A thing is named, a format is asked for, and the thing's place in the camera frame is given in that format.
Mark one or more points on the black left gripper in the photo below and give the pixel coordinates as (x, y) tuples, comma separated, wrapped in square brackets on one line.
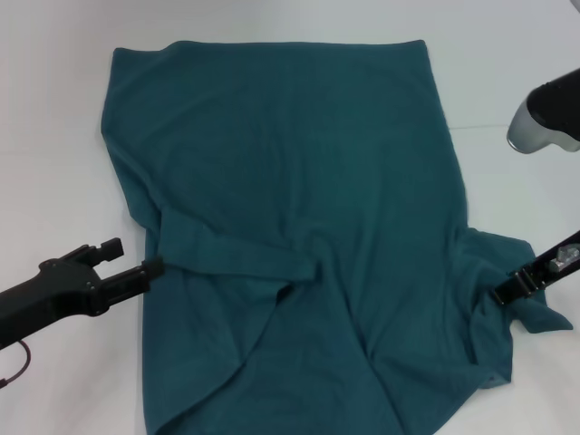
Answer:
[(45, 299)]

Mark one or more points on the teal blue shirt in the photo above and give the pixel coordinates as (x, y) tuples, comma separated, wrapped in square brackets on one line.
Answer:
[(290, 158)]

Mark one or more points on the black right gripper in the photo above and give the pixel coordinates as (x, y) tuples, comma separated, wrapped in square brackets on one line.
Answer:
[(537, 276)]

